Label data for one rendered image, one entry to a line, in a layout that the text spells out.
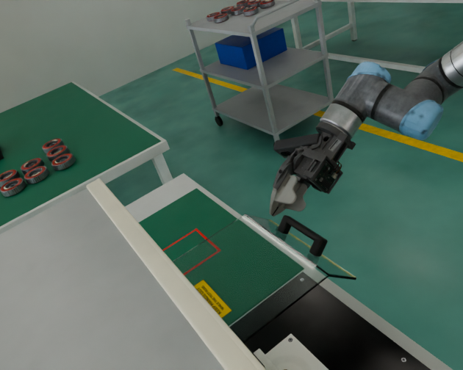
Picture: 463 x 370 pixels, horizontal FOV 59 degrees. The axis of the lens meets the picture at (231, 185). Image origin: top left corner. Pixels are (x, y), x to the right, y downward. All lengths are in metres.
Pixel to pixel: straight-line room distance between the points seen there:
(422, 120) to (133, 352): 0.65
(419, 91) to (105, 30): 5.14
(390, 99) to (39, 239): 0.64
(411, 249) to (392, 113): 1.44
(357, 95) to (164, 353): 0.65
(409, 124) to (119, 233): 0.57
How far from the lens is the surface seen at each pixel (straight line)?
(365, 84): 0.87
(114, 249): 0.46
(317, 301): 1.04
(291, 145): 0.89
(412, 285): 2.07
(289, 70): 3.01
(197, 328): 0.35
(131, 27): 5.88
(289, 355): 0.95
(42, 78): 5.65
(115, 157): 2.06
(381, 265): 2.15
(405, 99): 0.85
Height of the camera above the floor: 1.58
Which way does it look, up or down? 33 degrees down
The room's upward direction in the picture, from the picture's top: 18 degrees counter-clockwise
